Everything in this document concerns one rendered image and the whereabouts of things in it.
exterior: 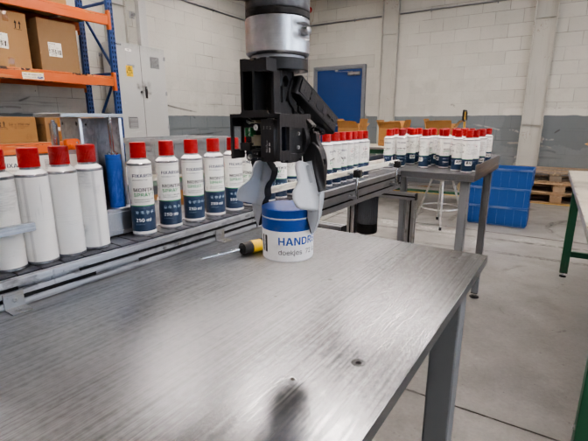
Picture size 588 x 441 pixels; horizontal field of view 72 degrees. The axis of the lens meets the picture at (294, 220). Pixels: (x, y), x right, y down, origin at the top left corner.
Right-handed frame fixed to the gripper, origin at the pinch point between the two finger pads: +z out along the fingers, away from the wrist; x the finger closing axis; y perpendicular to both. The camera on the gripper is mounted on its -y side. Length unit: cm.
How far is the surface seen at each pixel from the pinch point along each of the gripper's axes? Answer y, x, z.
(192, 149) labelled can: -28, -45, -6
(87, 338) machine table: 15.9, -23.6, 17.0
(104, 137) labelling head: -13, -58, -9
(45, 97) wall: -233, -488, -40
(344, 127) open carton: -511, -225, -4
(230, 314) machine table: -0.3, -11.0, 16.9
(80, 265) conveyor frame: 5.1, -42.2, 13.0
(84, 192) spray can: 0.3, -46.0, 0.3
